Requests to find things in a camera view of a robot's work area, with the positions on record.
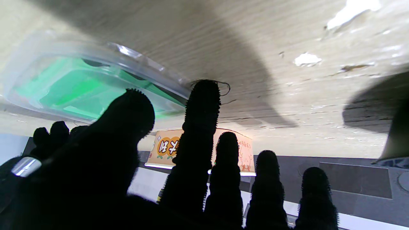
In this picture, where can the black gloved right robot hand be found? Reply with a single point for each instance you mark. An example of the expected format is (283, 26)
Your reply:
(48, 140)

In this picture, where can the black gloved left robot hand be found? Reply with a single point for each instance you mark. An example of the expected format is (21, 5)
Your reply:
(102, 166)

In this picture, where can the clear plastic lid green inside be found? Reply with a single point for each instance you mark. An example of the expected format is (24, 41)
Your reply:
(80, 86)

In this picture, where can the white paper food container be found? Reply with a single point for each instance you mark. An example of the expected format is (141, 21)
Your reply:
(166, 150)

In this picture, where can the white dough scrap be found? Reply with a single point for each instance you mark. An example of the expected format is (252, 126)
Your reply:
(306, 59)

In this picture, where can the black cast iron pan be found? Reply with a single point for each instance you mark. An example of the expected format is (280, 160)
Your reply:
(399, 140)

